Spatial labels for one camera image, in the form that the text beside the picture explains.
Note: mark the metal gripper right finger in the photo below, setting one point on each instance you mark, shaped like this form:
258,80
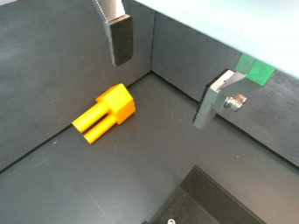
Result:
225,94

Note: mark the black curved fixture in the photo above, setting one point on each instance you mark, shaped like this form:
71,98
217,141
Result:
202,202

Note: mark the yellow three prong object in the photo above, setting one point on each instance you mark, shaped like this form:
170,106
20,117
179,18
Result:
114,107

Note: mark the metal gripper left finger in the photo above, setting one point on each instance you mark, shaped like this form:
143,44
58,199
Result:
119,29

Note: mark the green shape sorter block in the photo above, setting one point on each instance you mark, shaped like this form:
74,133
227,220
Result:
257,70

